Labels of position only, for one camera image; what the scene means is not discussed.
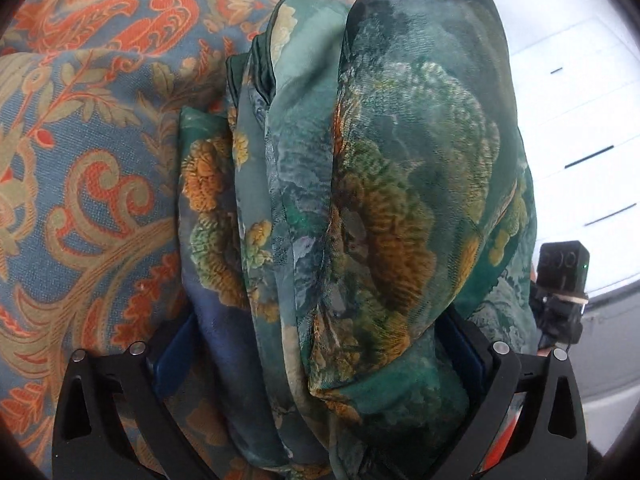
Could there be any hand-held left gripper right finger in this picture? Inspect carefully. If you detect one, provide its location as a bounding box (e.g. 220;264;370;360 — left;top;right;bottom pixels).
442;307;587;480

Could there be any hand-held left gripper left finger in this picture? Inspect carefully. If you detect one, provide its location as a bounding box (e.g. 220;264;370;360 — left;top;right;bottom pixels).
51;316;212;480

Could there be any green floral printed garment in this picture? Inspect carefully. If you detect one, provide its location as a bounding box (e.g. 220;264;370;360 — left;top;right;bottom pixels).
177;0;539;480

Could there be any white drawer cabinet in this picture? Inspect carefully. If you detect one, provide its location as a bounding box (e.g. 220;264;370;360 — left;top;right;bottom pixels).
492;0;640;297

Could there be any orange blue paisley bedspread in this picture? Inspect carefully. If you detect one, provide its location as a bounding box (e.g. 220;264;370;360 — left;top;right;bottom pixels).
0;0;383;480

